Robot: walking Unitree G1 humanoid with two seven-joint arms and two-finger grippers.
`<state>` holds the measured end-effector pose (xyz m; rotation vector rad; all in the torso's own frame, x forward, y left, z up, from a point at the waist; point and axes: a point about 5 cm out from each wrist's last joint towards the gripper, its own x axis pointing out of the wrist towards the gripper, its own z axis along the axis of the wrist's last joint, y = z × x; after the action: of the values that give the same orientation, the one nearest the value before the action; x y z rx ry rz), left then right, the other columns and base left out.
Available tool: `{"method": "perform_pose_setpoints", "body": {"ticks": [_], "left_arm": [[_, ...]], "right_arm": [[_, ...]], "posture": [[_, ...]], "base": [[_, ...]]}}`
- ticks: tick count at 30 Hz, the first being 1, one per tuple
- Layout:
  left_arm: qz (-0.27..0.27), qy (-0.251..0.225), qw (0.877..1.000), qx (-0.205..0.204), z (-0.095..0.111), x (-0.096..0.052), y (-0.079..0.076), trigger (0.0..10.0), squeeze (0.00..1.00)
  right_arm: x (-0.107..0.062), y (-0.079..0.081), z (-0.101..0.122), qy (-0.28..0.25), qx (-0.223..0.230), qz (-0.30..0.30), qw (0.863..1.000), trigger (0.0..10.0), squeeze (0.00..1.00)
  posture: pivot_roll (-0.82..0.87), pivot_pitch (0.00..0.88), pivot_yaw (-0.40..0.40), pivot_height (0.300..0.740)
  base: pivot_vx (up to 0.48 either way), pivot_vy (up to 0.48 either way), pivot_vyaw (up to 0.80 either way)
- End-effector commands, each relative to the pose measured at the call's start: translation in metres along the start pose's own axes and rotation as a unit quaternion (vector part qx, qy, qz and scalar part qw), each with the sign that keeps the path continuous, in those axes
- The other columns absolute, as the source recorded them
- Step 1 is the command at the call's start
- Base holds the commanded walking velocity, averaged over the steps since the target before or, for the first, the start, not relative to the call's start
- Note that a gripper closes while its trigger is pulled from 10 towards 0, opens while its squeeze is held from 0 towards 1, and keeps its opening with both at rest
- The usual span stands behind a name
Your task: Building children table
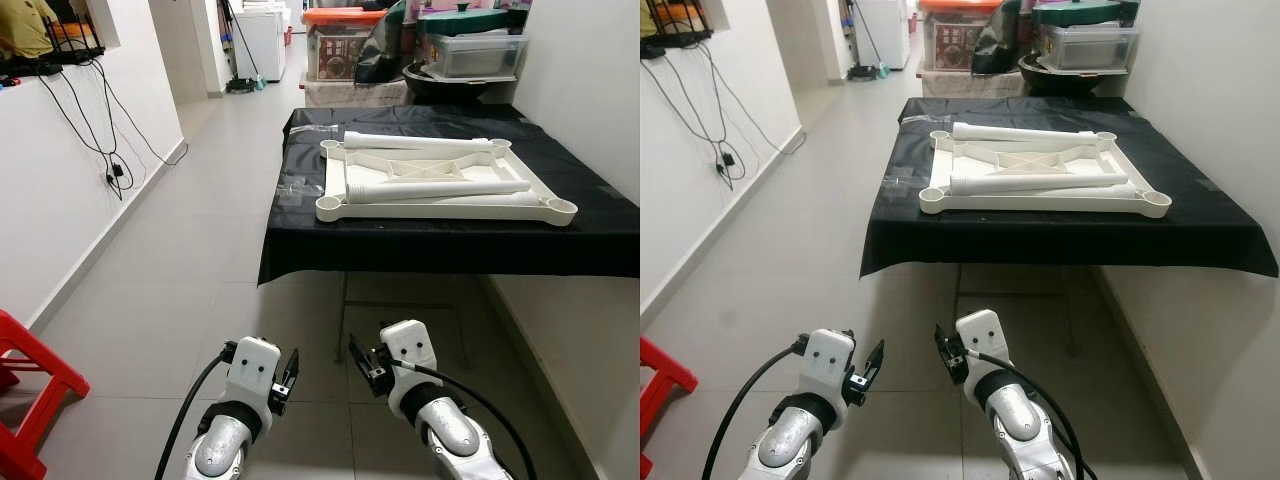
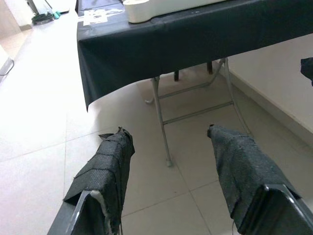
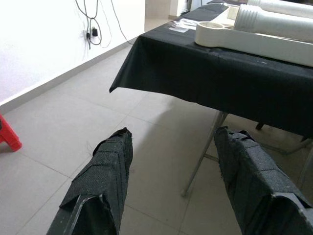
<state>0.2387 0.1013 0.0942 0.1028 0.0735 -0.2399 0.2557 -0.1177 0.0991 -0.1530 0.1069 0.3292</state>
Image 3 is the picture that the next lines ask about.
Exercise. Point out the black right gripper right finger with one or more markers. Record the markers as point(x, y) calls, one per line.
point(256, 176)

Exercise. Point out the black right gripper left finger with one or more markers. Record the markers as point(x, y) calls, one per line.
point(105, 171)

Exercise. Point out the white plastic table top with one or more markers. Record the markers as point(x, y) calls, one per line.
point(269, 46)

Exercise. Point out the white plastic table leg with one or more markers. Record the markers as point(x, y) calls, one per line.
point(281, 6)
point(276, 24)

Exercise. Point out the red plastic stool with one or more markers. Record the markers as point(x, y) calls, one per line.
point(8, 137)

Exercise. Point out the black tablecloth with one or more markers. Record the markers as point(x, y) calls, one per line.
point(195, 73)

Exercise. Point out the black power adapter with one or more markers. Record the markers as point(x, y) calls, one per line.
point(94, 32)

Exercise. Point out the clear plastic bag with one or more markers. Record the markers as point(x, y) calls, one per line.
point(182, 25)

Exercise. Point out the grey folding table frame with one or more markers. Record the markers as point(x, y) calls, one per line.
point(206, 149)

